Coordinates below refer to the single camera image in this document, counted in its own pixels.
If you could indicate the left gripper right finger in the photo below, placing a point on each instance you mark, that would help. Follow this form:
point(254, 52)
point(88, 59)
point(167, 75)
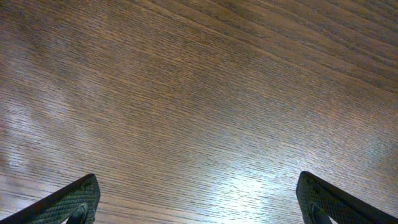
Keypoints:
point(322, 202)

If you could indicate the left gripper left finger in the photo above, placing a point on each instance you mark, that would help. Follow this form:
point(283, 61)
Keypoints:
point(75, 203)

